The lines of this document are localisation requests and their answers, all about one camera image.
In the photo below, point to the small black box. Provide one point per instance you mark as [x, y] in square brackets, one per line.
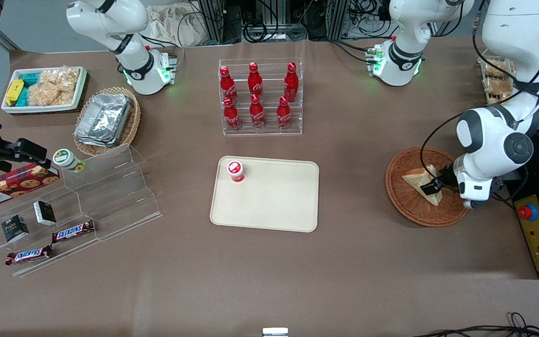
[15, 228]
[45, 213]

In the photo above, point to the white jar with green lid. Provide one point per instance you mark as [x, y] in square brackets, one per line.
[67, 159]

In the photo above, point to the yellow snack packet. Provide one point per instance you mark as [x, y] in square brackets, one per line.
[14, 91]

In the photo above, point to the triangular sandwich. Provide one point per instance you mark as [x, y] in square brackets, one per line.
[414, 180]

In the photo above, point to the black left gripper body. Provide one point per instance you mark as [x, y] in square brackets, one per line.
[447, 178]

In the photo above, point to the aluminium frame post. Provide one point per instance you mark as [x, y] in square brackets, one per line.
[220, 21]
[337, 18]

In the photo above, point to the bag of rice crackers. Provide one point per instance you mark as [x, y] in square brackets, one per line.
[54, 86]

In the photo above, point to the beige cloth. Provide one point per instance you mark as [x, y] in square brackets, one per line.
[171, 25]

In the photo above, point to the red cola bottle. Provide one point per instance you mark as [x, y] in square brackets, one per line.
[283, 114]
[291, 82]
[226, 85]
[231, 116]
[255, 82]
[257, 113]

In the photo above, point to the round brown wicker basket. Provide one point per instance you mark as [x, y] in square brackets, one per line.
[410, 206]

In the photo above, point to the white rectangular bin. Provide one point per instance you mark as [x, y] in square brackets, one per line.
[40, 109]

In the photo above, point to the clear acrylic bottle rack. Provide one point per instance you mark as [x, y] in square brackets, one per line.
[269, 131]

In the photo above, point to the clear acrylic stepped shelf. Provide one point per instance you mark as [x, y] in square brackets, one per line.
[115, 196]

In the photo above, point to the stack of foil containers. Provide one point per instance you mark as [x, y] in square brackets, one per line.
[103, 119]

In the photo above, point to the brown chocolate bar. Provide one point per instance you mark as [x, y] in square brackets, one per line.
[28, 255]
[73, 231]

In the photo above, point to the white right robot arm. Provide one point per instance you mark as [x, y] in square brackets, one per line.
[134, 65]

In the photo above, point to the beige plastic tray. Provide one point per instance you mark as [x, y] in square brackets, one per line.
[274, 201]

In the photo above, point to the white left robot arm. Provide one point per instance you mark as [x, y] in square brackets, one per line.
[517, 37]

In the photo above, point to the oval light wicker basket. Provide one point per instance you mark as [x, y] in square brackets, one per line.
[131, 124]

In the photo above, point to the clear bag of pastry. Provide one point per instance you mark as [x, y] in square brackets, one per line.
[495, 86]
[501, 98]
[496, 69]

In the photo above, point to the teal snack packet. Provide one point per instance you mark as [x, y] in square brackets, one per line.
[31, 78]
[23, 97]

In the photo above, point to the red tartan cookie box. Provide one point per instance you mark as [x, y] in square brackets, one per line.
[17, 183]

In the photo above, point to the small white object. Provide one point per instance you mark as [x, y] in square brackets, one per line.
[275, 332]

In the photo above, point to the small cup with red lid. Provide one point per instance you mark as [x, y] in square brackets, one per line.
[235, 171]

